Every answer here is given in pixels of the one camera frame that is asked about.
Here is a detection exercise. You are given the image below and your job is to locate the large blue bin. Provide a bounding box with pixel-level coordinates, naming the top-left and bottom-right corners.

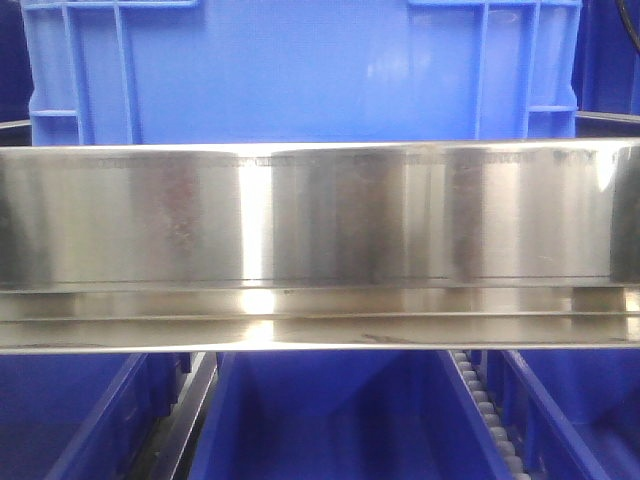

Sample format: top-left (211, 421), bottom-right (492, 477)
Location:
top-left (21, 1), bottom-right (581, 145)

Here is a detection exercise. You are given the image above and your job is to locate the lower shelf blue bin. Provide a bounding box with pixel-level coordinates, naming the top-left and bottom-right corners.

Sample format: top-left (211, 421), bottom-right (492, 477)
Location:
top-left (190, 350), bottom-right (511, 479)

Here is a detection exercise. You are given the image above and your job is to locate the lower white roller track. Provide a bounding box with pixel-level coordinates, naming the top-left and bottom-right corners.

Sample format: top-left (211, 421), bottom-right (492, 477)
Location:
top-left (449, 350), bottom-right (531, 480)

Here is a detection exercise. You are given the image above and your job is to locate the lower right blue bin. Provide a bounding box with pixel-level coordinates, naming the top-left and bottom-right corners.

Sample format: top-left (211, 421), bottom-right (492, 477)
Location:
top-left (478, 349), bottom-right (639, 479)

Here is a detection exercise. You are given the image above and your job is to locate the lower left blue bin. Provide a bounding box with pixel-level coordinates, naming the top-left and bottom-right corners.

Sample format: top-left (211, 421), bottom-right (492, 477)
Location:
top-left (1, 353), bottom-right (191, 479)

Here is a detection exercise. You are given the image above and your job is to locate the steel shelf front rail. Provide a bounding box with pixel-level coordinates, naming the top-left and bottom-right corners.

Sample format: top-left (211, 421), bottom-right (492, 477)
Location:
top-left (1, 139), bottom-right (639, 353)

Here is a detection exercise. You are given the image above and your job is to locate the lower steel divider rail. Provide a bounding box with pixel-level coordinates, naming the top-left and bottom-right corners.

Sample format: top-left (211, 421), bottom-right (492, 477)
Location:
top-left (126, 352), bottom-right (218, 479)

